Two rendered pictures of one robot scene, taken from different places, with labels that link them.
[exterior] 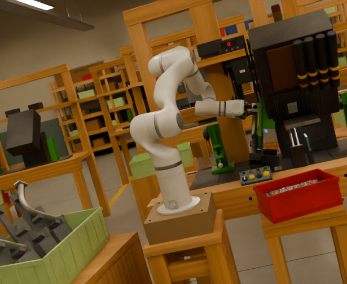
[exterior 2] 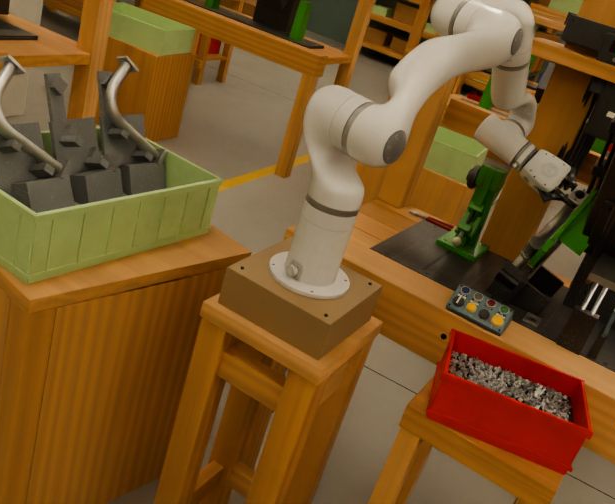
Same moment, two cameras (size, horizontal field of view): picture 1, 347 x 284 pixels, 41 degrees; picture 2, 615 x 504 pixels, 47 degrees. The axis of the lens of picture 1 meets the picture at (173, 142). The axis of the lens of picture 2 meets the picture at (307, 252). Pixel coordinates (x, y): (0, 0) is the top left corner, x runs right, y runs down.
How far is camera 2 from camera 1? 0.60 m
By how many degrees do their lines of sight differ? 20
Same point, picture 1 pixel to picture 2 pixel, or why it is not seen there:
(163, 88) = (417, 65)
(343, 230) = not seen: outside the picture
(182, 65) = (486, 44)
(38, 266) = (26, 219)
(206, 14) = not seen: outside the picture
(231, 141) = (510, 212)
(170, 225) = (264, 299)
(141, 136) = (316, 128)
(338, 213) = (539, 487)
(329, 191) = (557, 442)
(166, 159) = (328, 193)
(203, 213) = (322, 323)
